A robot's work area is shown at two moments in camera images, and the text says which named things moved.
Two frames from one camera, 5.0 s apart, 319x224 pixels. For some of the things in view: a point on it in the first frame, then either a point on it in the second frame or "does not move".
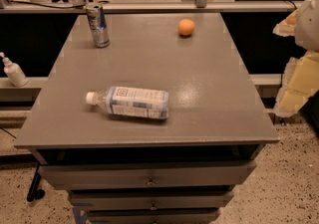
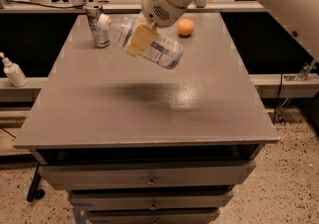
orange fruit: [185, 27] does not move
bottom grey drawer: [154, 216] does not move
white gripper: [308, 27] -> [159, 4]
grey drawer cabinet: [159, 126] does not move
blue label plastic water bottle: [132, 102] -> [162, 50]
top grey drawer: [93, 175] does not move
